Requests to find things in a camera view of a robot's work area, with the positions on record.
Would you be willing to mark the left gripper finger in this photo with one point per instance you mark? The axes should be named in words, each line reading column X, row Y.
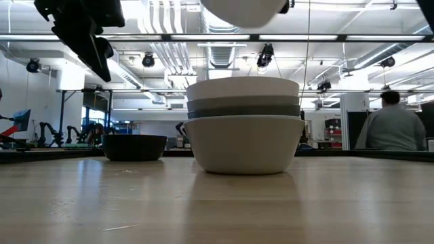
column 88, row 51
column 105, row 47

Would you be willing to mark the white bowl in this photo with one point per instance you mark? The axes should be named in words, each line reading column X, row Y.
column 242, row 87
column 242, row 13

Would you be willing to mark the grey bowl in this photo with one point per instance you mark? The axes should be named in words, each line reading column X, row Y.
column 242, row 102

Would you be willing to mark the black background robot arm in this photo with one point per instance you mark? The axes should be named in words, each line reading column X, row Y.
column 76, row 133
column 47, row 130

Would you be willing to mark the black ceiling spotlight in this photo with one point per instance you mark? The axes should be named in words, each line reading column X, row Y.
column 33, row 65
column 323, row 85
column 265, row 56
column 148, row 60
column 387, row 62

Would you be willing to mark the long linear ceiling light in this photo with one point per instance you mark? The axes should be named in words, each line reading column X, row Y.
column 210, row 37

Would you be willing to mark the blue monitor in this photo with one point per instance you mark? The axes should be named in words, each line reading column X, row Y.
column 22, row 118

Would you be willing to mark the black bowl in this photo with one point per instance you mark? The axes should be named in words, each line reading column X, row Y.
column 134, row 147

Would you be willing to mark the shelf with red bins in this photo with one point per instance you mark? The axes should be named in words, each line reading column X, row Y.
column 334, row 133

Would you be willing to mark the pale beige-grey bowl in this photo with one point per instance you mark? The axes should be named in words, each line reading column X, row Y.
column 244, row 145

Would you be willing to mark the person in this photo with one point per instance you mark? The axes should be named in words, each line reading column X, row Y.
column 390, row 128

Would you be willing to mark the black metal station frame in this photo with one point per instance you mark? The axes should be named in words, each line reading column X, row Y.
column 62, row 101

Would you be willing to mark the silver ventilation duct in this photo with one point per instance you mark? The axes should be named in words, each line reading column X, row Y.
column 220, row 51

